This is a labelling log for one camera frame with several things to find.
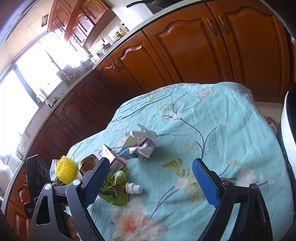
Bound green drink pouch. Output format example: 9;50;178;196
78;153;144;207

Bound white paper ball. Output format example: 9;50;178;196
116;124;159;161

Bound white trash bin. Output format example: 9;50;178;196
280;90;295;174

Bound kitchen utensil holder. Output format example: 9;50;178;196
56;65;77;86

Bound wooden lower kitchen cabinets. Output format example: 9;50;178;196
5;0;292;241

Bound wooden kitchen cabinets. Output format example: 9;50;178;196
5;0;292;241
48;0;116;50

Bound wooden upper kitchen cabinets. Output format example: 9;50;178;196
48;0;116;50

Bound person's left hand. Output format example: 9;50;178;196
65;214;80;241

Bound small white red carton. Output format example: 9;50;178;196
96;145;127;174

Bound light blue floral tablecloth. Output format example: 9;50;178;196
67;82;295;240

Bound black frying pan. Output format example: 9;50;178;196
126;0;179;9

